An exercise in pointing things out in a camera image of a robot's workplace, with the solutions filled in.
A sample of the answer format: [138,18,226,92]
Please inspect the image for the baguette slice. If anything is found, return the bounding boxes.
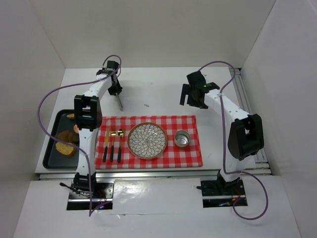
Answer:
[66,114,75,119]

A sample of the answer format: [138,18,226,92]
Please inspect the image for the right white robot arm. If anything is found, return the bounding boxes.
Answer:
[180,71,264,195]

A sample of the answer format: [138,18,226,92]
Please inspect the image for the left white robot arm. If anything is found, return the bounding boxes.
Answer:
[73,60,122,193]

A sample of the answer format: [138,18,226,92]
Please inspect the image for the dark brown bread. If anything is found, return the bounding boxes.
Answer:
[55,130,79,144]

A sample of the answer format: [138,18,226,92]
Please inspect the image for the sliced bread piece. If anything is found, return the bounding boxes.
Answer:
[55,142,76,158]

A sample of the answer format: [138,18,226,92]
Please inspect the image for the metal cup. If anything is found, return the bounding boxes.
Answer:
[174,130,191,148]

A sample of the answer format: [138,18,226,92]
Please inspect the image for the red checkered cloth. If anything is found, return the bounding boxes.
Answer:
[95,115,203,170]

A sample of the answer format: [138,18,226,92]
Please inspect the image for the patterned ceramic plate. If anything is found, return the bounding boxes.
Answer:
[127,122,167,160]

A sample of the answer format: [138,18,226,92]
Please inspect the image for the dark baking tray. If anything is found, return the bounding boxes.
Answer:
[43,109,79,170]

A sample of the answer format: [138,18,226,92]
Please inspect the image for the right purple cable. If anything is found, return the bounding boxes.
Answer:
[198,60,268,220]

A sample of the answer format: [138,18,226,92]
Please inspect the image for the purple cable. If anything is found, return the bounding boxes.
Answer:
[37,55,122,217]
[198,60,268,220]

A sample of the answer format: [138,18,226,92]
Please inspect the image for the gold spoon black handle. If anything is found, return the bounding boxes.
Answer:
[117,129,125,163]

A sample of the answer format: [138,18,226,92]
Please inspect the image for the gold fork black handle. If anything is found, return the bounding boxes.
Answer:
[109,127,117,162]

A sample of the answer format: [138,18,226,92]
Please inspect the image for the gold knife black handle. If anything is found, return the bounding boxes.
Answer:
[102,128,110,163]

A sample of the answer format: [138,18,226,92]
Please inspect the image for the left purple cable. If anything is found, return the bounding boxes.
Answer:
[37,55,122,217]

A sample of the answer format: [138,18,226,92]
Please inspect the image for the aluminium rail front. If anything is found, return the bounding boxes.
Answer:
[39,170,218,180]

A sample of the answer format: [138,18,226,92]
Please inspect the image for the aluminium rail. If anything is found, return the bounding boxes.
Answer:
[39,170,218,180]
[232,68,270,170]

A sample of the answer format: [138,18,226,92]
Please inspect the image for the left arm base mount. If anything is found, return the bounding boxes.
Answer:
[59,174,114,211]

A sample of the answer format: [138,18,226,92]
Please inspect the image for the aluminium rail right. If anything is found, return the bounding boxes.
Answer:
[232,68,270,170]

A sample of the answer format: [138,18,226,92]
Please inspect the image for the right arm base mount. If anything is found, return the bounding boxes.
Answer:
[196,172,248,208]

